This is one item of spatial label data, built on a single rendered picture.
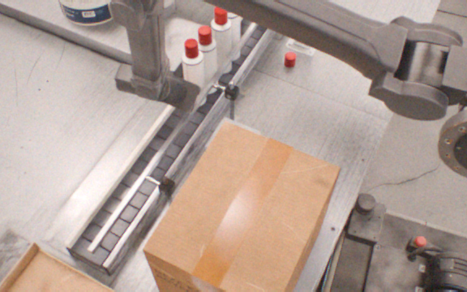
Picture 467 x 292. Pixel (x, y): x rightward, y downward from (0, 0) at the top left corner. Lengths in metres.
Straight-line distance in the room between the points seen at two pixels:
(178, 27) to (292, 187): 0.77
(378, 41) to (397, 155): 1.78
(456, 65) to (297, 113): 0.78
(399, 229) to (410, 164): 0.53
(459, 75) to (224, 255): 0.45
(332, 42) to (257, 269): 0.39
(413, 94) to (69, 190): 0.90
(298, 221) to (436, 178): 1.56
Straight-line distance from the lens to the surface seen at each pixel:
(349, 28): 0.62
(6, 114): 1.50
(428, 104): 0.64
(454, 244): 1.97
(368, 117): 1.40
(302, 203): 0.89
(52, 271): 1.21
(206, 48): 1.22
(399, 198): 2.27
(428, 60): 0.65
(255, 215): 0.87
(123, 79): 1.10
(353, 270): 1.82
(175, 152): 1.24
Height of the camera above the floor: 1.90
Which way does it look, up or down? 56 degrees down
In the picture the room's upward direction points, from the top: straight up
